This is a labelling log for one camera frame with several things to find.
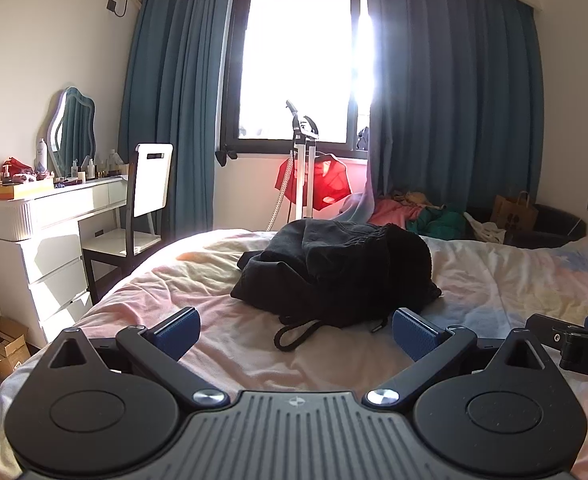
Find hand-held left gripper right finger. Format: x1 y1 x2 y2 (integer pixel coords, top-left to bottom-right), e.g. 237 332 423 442
366 307 561 407

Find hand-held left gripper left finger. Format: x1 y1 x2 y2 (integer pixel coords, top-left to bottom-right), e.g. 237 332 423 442
33 306 227 408

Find black pants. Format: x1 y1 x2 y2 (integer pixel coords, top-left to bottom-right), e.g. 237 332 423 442
230 219 442 352

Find bed with pastel sheet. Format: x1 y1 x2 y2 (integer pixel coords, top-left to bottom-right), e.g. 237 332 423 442
0 229 588 480

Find black armchair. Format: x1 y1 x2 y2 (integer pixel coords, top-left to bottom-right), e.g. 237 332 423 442
466 204 587 250

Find white tote bag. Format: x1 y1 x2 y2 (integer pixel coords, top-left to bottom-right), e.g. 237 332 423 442
463 211 507 245

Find green garment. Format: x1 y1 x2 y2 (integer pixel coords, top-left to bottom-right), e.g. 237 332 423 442
406 205 470 238

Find brown paper bag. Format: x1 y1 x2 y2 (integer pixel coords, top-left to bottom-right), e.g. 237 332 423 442
490 191 540 233

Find pink cloth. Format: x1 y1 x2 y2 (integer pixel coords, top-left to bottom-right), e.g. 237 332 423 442
341 192 425 233

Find beige cloth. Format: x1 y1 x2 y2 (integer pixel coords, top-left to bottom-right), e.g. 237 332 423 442
391 189 447 211

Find white dressing table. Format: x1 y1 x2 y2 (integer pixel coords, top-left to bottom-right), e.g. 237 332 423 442
0 175 130 346

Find white backed chair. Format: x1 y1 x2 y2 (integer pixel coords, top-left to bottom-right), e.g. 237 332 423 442
81 143 174 306

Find red garment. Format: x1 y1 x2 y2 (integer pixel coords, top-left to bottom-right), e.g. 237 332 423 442
275 152 351 212

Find open cardboard box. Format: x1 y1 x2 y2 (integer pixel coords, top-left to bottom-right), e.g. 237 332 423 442
0 316 32 381

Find row of cosmetic bottles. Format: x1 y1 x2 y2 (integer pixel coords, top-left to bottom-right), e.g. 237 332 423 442
71 149 125 181

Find white garment steamer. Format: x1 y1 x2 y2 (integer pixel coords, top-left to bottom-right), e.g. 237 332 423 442
266 100 332 231

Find white ribbed storage box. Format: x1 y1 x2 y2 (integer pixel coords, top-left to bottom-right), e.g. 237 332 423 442
0 199 36 241

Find wooden tray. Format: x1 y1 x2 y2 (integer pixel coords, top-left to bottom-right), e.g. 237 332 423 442
0 182 55 201

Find wavy framed mirror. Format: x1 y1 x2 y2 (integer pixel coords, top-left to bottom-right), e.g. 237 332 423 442
46 86 96 177

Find red pouch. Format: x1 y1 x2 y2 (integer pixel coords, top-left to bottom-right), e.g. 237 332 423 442
1 157 35 176

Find teal window curtain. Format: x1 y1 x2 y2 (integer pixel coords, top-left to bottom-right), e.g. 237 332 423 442
119 0 235 243
366 0 547 221

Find dark framed window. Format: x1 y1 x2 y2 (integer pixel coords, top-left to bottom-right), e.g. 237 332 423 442
221 0 375 157

